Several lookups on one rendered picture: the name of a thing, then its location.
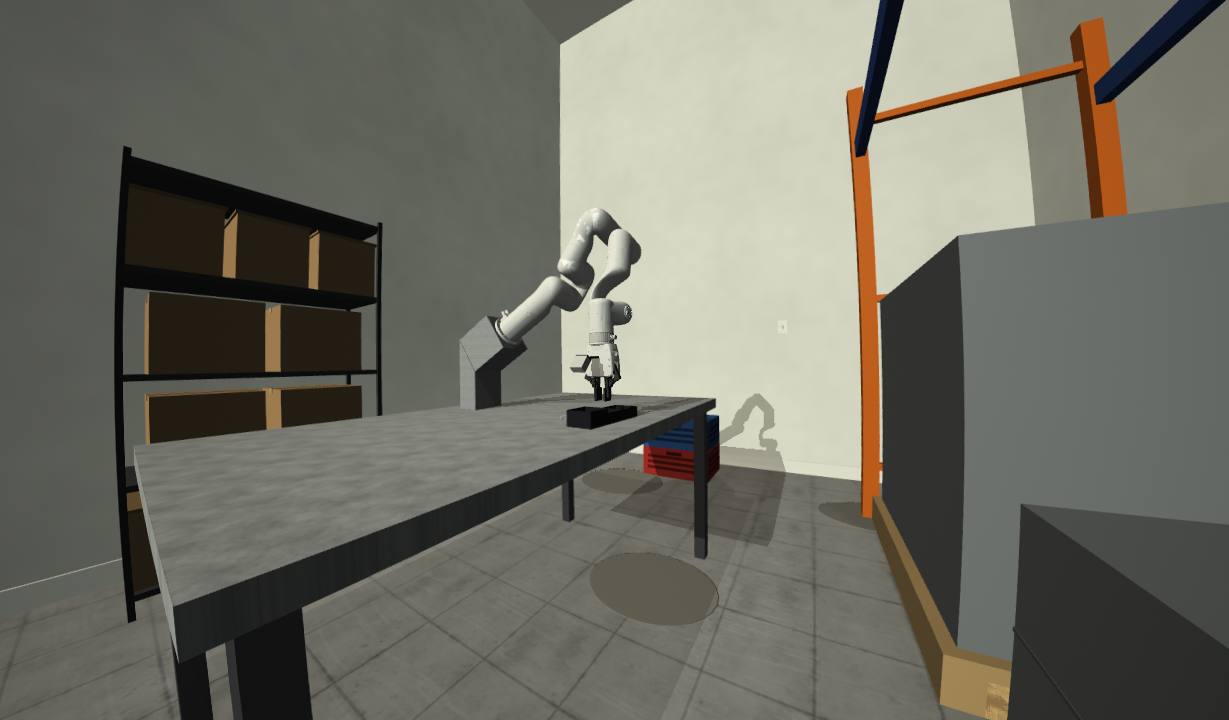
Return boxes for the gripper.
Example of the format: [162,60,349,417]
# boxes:
[585,342,621,401]

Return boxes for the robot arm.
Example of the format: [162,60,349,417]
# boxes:
[495,206,642,346]

